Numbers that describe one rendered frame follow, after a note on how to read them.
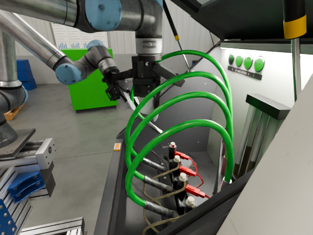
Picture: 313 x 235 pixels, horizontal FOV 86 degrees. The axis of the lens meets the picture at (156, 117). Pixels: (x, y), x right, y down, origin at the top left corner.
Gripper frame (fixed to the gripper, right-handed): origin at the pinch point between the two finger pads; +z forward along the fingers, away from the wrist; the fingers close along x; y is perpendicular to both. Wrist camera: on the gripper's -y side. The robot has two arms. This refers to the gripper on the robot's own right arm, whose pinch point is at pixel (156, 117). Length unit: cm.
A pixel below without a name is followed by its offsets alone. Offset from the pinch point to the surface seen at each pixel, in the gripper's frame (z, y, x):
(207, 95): -12.7, -9.7, 17.1
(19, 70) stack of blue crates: 58, 374, -514
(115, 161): 26.1, 17.6, -10.7
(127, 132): 0.1, 9.1, 9.1
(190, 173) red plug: 14.2, -9.5, 12.1
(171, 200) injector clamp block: 23.1, -3.5, 14.3
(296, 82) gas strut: -18.8, -15.0, 32.2
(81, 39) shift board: -29, 207, -621
